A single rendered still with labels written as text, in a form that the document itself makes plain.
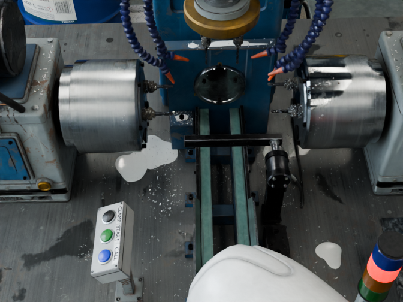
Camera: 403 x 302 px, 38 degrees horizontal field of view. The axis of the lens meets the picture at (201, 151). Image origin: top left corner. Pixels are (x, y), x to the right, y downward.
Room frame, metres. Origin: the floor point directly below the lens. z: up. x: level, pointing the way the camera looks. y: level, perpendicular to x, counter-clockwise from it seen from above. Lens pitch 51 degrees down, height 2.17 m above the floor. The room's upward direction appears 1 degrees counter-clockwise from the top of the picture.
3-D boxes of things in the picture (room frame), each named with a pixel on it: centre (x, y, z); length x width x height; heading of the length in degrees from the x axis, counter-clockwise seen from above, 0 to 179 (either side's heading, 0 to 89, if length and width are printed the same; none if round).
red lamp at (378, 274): (0.55, -0.35, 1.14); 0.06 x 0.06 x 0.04
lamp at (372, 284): (0.55, -0.35, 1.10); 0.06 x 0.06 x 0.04
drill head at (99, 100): (1.09, 0.30, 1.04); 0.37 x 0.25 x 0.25; 90
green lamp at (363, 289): (0.55, -0.35, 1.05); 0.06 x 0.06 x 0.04
